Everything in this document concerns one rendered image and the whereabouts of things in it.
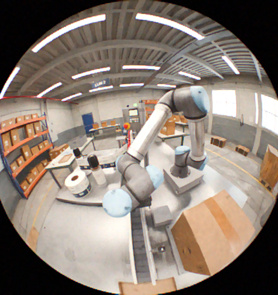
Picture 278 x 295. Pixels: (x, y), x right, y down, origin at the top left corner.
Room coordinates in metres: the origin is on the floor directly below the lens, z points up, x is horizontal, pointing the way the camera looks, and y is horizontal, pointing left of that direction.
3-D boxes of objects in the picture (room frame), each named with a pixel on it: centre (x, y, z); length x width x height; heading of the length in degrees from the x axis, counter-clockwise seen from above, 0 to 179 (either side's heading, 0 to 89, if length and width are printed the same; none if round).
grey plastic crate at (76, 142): (2.18, 1.78, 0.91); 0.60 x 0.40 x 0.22; 14
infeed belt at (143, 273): (0.62, 0.09, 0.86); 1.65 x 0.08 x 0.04; 3
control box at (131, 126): (0.73, 0.01, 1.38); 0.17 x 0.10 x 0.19; 59
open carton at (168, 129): (2.26, -0.87, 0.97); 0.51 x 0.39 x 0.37; 106
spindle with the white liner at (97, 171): (0.53, 0.36, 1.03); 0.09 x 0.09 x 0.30
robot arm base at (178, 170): (0.54, -0.34, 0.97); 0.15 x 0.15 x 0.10
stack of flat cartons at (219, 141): (2.61, -3.66, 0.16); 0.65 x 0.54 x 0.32; 15
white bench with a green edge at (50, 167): (1.91, 1.81, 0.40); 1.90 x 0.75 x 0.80; 11
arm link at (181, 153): (0.54, -0.34, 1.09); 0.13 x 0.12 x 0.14; 32
